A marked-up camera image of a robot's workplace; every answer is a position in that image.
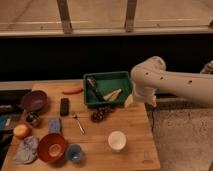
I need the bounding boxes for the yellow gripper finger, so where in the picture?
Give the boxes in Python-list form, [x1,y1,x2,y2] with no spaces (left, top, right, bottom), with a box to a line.
[124,95,134,108]
[148,96,157,107]

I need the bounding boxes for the black eraser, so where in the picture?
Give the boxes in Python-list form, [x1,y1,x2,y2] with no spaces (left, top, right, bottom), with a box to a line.
[60,98,69,116]

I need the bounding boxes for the red bowl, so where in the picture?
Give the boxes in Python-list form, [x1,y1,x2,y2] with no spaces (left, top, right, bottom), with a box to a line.
[37,133,67,163]

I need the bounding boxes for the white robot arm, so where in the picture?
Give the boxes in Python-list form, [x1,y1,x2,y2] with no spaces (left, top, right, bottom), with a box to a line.
[130,56,213,107]

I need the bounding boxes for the purple bowl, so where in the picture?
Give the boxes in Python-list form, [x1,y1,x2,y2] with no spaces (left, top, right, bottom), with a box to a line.
[21,90,48,112]

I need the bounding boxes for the banana in bin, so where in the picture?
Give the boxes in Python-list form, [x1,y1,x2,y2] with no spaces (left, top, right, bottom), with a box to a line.
[104,89,122,101]

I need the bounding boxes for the green plastic bin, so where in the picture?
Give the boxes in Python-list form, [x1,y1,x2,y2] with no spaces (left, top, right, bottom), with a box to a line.
[83,71,132,108]

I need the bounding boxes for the dark red grapes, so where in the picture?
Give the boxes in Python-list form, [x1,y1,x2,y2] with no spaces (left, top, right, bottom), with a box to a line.
[90,106,114,122]

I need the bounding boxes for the white cup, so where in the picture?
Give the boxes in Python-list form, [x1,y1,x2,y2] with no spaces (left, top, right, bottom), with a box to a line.
[108,131,127,152]

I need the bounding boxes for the black tool in bin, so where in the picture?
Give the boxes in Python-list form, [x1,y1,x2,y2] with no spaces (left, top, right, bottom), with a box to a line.
[86,77,104,101]

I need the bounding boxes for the orange carrot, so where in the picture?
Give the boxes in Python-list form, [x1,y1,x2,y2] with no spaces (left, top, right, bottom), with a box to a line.
[62,87,83,95]

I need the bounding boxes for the grey tap fixture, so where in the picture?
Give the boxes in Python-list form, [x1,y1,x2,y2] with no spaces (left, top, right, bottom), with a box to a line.
[200,61,213,74]

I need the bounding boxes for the blue cup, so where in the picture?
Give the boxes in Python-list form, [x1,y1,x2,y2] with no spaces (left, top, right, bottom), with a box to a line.
[65,144,83,163]

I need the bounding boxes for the blue sponge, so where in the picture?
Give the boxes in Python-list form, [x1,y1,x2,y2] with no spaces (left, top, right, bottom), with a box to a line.
[48,117,61,133]

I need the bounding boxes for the small dark can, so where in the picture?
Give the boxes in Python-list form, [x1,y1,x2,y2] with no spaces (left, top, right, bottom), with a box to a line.
[26,113,41,127]

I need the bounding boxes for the orange fruit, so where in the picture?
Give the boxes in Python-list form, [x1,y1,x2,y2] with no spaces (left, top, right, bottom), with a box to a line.
[13,124,31,139]

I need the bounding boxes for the blue-grey cloth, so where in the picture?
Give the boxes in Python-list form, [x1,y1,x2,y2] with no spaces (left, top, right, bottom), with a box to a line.
[13,136,39,164]

